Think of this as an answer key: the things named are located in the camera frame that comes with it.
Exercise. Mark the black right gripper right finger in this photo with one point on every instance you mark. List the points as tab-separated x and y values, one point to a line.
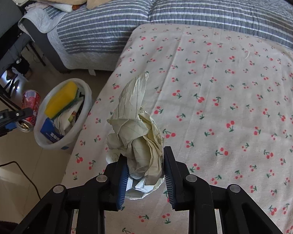
212	209

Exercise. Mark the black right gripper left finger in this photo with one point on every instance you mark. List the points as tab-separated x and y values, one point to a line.
54	212

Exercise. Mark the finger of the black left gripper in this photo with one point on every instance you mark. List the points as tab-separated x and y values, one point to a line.
23	114
10	127

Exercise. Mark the red soda can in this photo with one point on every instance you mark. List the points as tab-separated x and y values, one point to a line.
30	103

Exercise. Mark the yellow green sponge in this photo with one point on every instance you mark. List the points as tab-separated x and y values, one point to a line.
61	99

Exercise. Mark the beige paper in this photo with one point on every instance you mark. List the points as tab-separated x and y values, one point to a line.
136	136

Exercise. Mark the white tissue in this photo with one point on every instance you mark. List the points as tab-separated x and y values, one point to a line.
66	119

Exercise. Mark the white trash bin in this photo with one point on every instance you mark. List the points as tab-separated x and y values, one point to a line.
68	141

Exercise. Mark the blue biscuit box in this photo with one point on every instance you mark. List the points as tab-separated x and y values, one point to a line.
50	131

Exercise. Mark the grey office chair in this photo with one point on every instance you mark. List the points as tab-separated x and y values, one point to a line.
12	41

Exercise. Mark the cherry print tablecloth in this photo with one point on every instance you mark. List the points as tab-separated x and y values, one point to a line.
222	100

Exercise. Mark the blue striped quilt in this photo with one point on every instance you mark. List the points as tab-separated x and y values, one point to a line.
94	39

